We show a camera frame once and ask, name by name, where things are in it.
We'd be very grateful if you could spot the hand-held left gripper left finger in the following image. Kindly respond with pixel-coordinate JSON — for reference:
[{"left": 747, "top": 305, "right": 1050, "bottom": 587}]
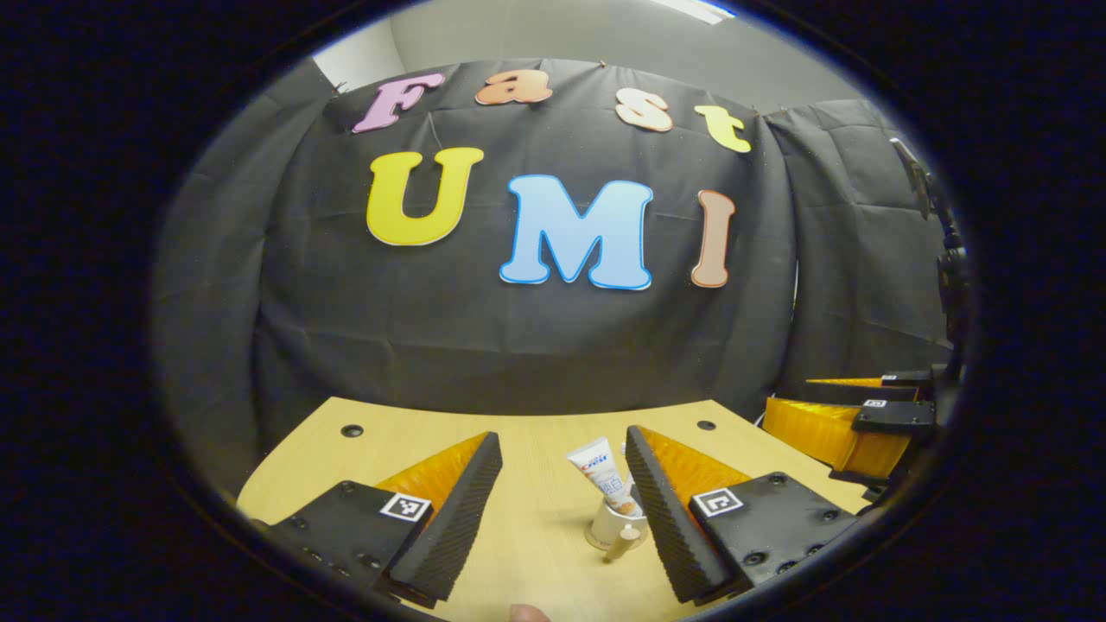
[{"left": 259, "top": 432, "right": 504, "bottom": 606}]

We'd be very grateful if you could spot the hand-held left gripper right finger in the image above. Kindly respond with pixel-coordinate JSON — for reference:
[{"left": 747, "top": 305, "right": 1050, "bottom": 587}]
[{"left": 625, "top": 425, "right": 858, "bottom": 606}]

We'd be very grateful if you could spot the white cup with wooden handle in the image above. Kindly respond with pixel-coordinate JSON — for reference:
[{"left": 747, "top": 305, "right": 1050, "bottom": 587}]
[{"left": 585, "top": 497, "right": 649, "bottom": 564}]

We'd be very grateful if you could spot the white toothpaste tube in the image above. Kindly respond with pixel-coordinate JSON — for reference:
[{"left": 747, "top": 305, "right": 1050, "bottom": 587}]
[{"left": 567, "top": 437, "right": 645, "bottom": 519}]

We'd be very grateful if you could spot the wooden desktop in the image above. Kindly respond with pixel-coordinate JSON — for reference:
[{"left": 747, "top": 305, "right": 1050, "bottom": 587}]
[{"left": 235, "top": 396, "right": 874, "bottom": 622}]

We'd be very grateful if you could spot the ceiling light panel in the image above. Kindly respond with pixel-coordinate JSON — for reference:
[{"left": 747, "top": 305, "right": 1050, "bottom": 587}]
[{"left": 648, "top": 0, "right": 737, "bottom": 25}]

